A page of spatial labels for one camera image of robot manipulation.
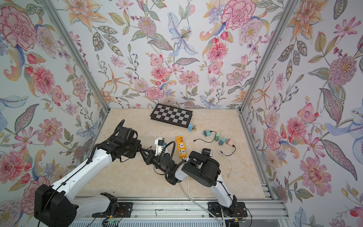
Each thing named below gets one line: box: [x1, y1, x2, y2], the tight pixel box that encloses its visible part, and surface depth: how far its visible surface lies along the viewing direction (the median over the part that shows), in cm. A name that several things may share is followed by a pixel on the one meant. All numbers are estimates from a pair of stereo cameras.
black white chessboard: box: [149, 103, 193, 129], surface depth 116 cm
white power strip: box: [154, 139, 164, 151], surface depth 79 cm
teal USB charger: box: [218, 137, 227, 146], surface depth 100 cm
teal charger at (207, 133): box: [203, 130, 212, 137], surface depth 106 cm
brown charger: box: [225, 138, 235, 147], surface depth 100 cm
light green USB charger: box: [214, 131, 220, 142], surface depth 103 cm
